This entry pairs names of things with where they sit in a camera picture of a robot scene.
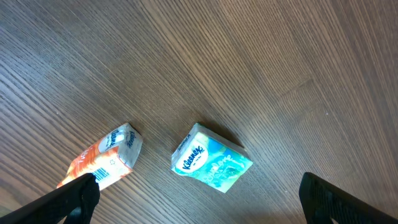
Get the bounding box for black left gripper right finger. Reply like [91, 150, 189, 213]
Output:
[298, 172, 397, 224]

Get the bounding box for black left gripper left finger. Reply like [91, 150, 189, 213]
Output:
[1, 173, 100, 224]

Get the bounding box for orange white small box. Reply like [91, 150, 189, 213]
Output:
[56, 122, 144, 191]

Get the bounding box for teal white small box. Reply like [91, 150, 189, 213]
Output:
[170, 123, 253, 193]

